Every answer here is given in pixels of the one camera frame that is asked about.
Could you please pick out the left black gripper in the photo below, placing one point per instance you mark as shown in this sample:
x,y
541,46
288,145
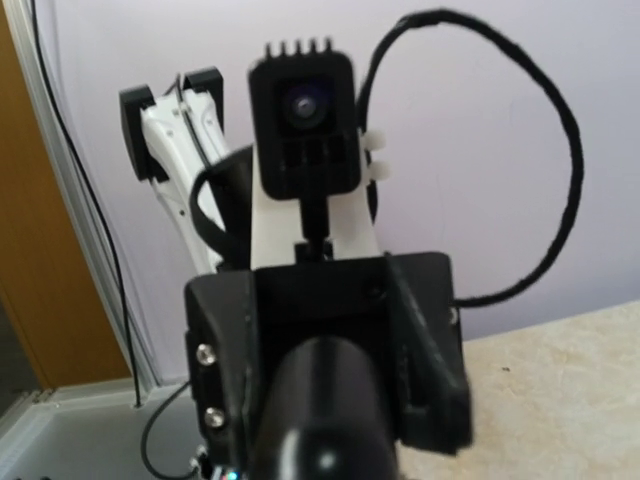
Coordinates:
x,y
398,309

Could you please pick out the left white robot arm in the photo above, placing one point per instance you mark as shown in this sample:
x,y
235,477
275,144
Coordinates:
x,y
312,354

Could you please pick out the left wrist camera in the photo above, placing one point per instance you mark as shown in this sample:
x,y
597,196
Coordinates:
x,y
312,179

